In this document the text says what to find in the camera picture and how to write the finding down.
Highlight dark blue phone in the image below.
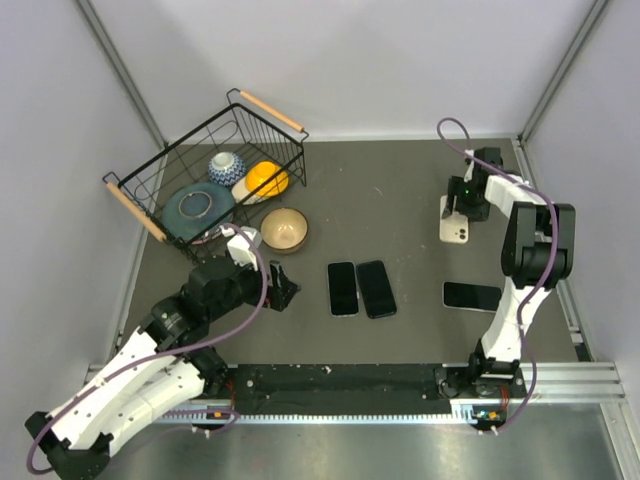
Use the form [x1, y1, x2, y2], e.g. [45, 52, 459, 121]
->
[356, 260, 397, 319]

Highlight black phone case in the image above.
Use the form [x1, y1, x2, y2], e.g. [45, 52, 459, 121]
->
[354, 259, 399, 320]

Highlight teal blue phone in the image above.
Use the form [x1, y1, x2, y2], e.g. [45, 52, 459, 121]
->
[327, 261, 361, 317]

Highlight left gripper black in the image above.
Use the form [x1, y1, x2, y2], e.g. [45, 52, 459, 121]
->
[208, 252, 300, 320]

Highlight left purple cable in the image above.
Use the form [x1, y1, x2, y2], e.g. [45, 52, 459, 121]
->
[25, 223, 266, 474]

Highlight cream phone case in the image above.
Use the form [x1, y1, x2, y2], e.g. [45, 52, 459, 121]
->
[439, 195, 469, 245]

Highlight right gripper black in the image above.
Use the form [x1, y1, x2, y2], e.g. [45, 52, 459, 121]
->
[442, 176, 487, 223]

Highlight beige brown bowl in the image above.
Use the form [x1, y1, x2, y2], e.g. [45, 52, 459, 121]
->
[260, 208, 309, 254]

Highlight black wire basket wooden handles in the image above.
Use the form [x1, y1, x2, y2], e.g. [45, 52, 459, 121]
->
[103, 88, 309, 263]

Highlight teal blue plate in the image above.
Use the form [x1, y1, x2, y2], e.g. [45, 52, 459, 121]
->
[161, 182, 235, 241]

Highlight white bowl in basket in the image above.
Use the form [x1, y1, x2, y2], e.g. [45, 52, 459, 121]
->
[231, 177, 268, 205]

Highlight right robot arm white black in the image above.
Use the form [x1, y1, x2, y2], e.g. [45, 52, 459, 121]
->
[440, 147, 577, 396]

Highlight yellow bowl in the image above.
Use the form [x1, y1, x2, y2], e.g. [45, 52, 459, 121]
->
[245, 160, 289, 198]

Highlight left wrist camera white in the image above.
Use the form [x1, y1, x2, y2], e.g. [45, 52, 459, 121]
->
[220, 224, 262, 271]

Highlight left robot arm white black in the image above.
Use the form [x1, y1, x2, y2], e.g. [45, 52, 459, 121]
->
[25, 256, 300, 479]

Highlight pink plate under teal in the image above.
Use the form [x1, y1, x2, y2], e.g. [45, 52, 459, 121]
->
[190, 222, 227, 246]

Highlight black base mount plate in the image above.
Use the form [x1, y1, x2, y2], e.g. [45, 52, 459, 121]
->
[228, 364, 451, 416]

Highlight blue white patterned bowl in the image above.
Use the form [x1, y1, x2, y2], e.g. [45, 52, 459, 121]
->
[208, 152, 247, 187]

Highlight aluminium rail with comb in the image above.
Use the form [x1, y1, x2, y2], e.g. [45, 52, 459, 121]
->
[84, 359, 626, 426]

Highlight white phone black screen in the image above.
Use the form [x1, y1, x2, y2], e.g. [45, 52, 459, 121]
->
[442, 282, 502, 312]

